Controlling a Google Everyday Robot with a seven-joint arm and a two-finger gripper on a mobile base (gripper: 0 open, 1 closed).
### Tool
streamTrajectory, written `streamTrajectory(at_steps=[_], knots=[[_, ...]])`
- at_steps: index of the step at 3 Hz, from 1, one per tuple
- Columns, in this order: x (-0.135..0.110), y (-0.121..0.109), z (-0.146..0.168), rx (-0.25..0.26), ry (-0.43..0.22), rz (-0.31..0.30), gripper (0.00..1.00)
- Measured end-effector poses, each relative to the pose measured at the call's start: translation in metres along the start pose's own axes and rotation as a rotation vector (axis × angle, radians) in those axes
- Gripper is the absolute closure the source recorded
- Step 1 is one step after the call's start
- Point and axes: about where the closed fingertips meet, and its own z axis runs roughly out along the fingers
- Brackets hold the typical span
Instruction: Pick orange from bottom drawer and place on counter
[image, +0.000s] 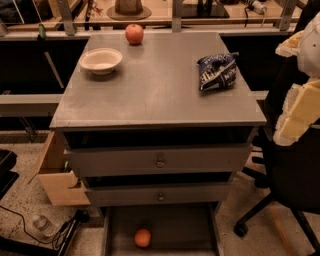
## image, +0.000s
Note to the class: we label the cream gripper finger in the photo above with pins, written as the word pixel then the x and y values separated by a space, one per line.
pixel 291 46
pixel 301 109

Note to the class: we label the orange fruit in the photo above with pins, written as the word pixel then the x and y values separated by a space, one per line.
pixel 142 238

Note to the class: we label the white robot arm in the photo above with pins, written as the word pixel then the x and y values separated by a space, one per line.
pixel 308 60

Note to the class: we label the grey top drawer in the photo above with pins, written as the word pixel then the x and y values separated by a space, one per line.
pixel 151 161

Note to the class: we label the grey drawer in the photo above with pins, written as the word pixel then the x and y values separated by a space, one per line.
pixel 176 229
pixel 151 161
pixel 158 194

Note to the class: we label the grey middle drawer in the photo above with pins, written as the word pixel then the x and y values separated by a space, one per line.
pixel 158 194

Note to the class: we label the grey drawer cabinet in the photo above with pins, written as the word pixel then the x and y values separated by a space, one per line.
pixel 152 99

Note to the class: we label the grey bottom drawer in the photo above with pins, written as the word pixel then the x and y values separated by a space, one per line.
pixel 176 229

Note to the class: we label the black office chair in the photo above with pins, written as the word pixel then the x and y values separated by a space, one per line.
pixel 292 172

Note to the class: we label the blue chip bag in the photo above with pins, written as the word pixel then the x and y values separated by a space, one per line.
pixel 217 72

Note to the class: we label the red apple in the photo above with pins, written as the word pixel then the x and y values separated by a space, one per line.
pixel 134 34

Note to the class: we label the tan hat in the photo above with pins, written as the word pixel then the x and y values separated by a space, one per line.
pixel 124 10

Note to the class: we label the white bowl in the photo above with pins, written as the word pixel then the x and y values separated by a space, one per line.
pixel 100 61

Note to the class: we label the cardboard box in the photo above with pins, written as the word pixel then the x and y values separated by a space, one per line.
pixel 61 186

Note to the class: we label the clear plastic bottle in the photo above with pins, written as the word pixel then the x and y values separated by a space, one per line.
pixel 44 225

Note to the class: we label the metal workbench frame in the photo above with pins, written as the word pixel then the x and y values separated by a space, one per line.
pixel 31 79

